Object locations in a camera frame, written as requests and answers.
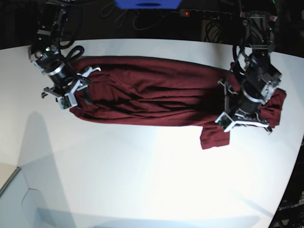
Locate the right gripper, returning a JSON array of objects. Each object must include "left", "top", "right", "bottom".
[{"left": 41, "top": 65, "right": 101, "bottom": 105}]

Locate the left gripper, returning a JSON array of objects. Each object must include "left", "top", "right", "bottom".
[{"left": 225, "top": 109, "right": 272, "bottom": 133}]

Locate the dark red t-shirt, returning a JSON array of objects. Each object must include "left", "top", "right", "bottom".
[{"left": 68, "top": 56, "right": 287, "bottom": 150}]

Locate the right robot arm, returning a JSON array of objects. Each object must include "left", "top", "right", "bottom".
[{"left": 28, "top": 0, "right": 101, "bottom": 110}]

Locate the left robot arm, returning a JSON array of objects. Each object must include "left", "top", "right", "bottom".
[{"left": 215, "top": 10, "right": 281, "bottom": 133}]

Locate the blue box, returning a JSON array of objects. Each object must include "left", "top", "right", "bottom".
[{"left": 114, "top": 0, "right": 181, "bottom": 10}]

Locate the black power strip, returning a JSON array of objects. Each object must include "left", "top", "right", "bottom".
[{"left": 179, "top": 9, "right": 232, "bottom": 19}]

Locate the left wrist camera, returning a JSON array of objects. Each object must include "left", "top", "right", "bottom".
[{"left": 215, "top": 111, "right": 237, "bottom": 133}]

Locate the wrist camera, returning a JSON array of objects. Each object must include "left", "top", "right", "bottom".
[
  {"left": 215, "top": 111, "right": 237, "bottom": 133},
  {"left": 57, "top": 94, "right": 77, "bottom": 110}
]

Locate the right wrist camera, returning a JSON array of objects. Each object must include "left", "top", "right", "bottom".
[{"left": 57, "top": 94, "right": 77, "bottom": 110}]

